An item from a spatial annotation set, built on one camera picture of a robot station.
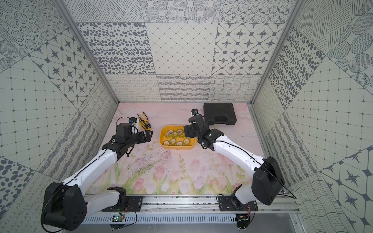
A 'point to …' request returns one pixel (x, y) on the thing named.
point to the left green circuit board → (117, 218)
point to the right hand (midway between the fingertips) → (196, 127)
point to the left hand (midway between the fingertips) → (144, 130)
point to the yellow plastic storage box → (173, 137)
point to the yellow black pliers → (146, 121)
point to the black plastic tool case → (218, 113)
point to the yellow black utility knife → (144, 125)
